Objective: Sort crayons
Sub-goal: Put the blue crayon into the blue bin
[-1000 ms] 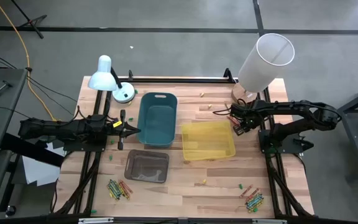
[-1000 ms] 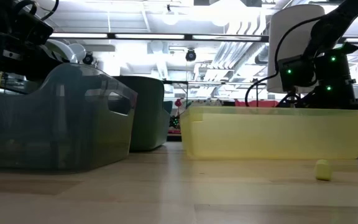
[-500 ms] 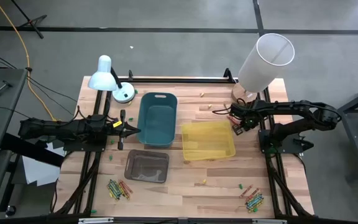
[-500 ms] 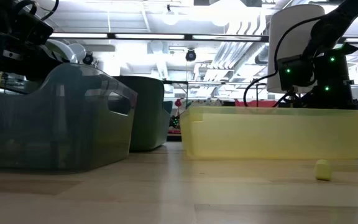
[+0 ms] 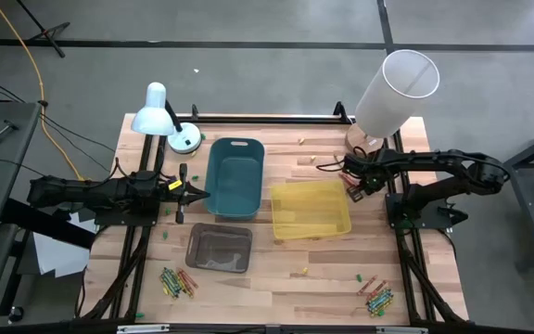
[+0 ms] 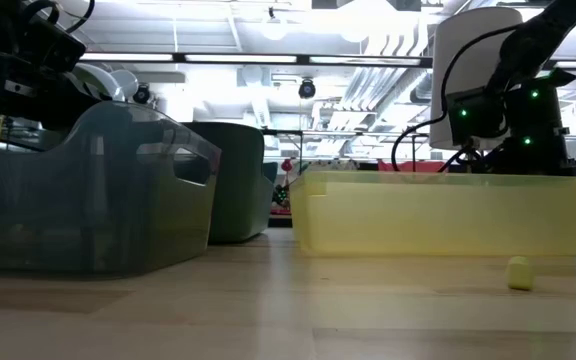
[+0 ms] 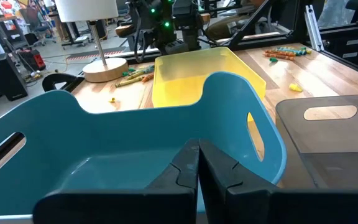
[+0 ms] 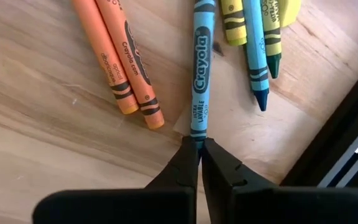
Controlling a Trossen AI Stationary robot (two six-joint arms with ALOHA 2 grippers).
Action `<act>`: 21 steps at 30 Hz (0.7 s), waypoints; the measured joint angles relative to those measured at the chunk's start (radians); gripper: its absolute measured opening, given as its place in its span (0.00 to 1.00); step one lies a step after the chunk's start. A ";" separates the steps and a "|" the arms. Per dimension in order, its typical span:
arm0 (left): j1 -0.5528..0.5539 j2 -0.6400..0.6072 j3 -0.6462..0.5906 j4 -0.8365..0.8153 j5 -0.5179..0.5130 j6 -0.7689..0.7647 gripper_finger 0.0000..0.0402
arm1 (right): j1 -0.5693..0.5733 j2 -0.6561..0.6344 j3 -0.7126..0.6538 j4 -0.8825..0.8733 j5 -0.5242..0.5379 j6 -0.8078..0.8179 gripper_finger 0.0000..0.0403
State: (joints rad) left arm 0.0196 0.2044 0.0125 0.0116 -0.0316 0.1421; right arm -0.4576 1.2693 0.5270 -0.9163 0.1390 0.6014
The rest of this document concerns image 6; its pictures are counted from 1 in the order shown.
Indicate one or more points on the red background cabinet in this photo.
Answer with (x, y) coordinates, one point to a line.
(413, 166)

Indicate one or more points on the black ceiling camera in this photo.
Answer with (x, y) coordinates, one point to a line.
(141, 94)
(307, 90)

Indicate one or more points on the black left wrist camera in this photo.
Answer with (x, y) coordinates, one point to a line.
(53, 47)

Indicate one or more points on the grey translucent plastic bin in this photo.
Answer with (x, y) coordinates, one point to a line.
(118, 210)

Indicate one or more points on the black overhead light bar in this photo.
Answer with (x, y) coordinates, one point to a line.
(303, 59)

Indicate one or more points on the white globe ceiling light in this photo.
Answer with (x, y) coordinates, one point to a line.
(274, 29)

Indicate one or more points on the teal plastic bin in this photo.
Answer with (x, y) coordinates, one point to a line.
(238, 200)

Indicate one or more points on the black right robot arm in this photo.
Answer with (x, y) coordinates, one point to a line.
(533, 45)

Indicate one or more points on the yellow translucent plastic bin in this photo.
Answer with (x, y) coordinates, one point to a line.
(438, 220)

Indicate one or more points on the yellow crayon cap piece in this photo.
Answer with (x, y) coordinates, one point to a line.
(520, 274)

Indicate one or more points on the white cylinder shade table lamp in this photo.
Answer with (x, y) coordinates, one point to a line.
(460, 50)

